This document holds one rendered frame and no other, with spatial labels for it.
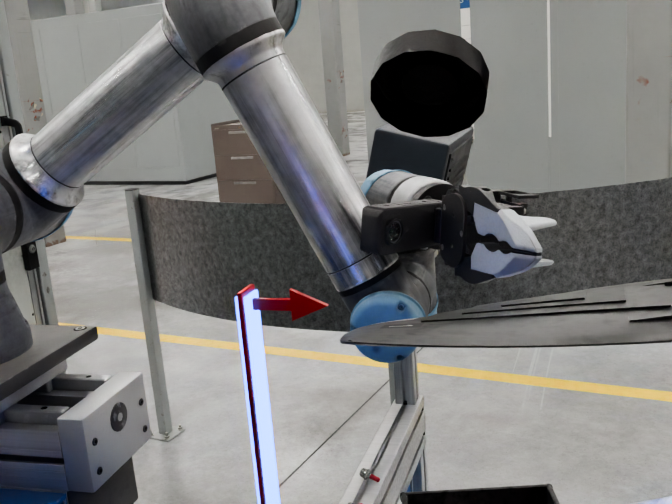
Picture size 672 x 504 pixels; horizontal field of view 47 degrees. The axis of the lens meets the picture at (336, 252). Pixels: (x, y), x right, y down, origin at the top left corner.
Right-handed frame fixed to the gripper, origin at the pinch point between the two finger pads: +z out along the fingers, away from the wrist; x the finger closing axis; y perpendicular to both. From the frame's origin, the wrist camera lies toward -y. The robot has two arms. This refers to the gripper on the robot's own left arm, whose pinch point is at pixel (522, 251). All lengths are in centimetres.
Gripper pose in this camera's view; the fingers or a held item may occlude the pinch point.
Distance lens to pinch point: 66.9
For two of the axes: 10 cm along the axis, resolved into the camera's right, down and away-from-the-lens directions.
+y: 9.4, -0.5, 3.3
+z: 3.3, 1.9, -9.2
